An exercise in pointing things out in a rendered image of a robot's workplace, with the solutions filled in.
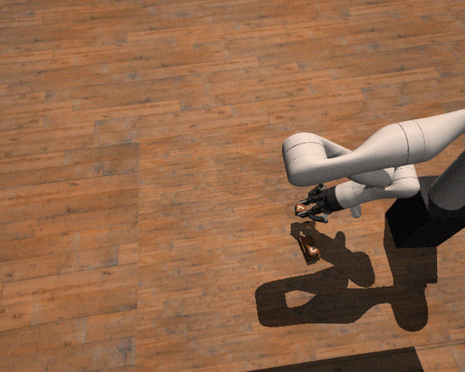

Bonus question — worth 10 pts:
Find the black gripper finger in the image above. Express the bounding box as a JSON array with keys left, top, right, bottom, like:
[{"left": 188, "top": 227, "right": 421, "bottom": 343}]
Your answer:
[
  {"left": 299, "top": 184, "right": 327, "bottom": 205},
  {"left": 298, "top": 201, "right": 330, "bottom": 223}
]

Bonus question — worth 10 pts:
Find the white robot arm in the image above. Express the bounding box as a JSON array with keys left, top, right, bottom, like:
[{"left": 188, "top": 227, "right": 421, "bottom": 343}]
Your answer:
[{"left": 282, "top": 109, "right": 465, "bottom": 219}]

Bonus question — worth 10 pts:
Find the brown rectangular tray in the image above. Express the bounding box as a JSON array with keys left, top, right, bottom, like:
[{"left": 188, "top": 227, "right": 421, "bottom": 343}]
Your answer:
[{"left": 298, "top": 235, "right": 320, "bottom": 262}]

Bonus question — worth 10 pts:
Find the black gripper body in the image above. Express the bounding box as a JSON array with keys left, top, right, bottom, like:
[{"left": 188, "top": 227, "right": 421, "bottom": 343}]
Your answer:
[{"left": 315, "top": 186, "right": 346, "bottom": 214}]

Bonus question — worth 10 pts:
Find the small brown cube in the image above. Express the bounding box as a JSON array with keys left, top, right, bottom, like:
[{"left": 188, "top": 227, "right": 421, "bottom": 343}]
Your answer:
[
  {"left": 295, "top": 203, "right": 306, "bottom": 215},
  {"left": 305, "top": 244, "right": 319, "bottom": 258}
]

